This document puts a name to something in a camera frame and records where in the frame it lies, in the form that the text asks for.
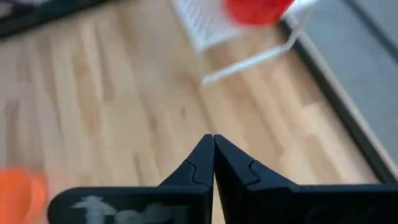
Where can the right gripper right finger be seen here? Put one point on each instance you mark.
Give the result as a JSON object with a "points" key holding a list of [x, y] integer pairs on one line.
{"points": [[233, 168]]}

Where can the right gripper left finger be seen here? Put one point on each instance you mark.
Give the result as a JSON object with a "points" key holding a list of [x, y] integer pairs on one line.
{"points": [[200, 168]]}

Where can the red mini bowl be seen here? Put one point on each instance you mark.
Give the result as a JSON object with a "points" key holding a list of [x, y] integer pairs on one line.
{"points": [[258, 11]]}

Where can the orange mini bowl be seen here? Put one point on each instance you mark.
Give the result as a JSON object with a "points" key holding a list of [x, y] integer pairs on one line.
{"points": [[18, 196]]}

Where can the white perforated metal rack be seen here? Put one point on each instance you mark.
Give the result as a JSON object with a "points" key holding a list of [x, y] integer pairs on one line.
{"points": [[202, 28]]}

